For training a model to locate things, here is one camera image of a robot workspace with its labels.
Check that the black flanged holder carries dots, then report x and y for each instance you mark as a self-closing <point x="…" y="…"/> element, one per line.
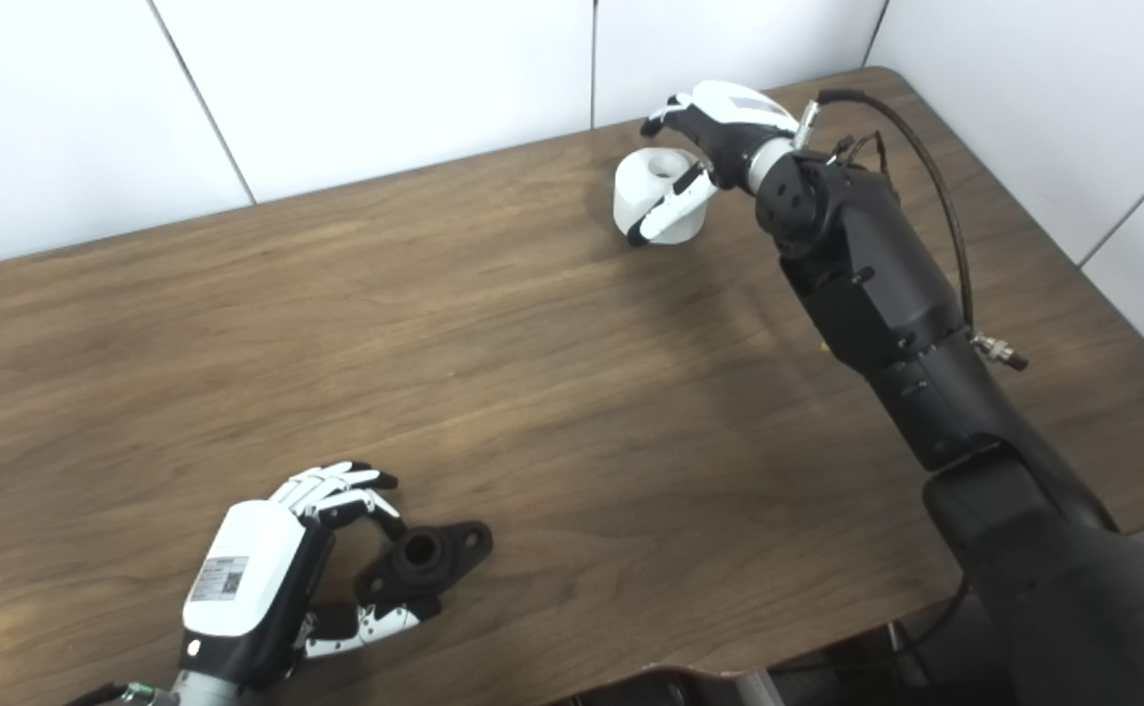
<point x="439" y="564"/>

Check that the round white plastic piece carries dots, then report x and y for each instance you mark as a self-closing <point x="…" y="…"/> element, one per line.
<point x="640" y="186"/>

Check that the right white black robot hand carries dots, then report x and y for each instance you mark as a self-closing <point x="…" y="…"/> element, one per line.
<point x="728" y="123"/>

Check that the dark robot torso edge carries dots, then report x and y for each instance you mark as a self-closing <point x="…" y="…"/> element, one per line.
<point x="660" y="689"/>

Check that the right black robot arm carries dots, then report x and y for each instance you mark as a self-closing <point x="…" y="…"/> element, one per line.
<point x="885" y="284"/>

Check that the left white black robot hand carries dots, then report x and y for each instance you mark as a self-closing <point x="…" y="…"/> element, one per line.
<point x="248" y="569"/>

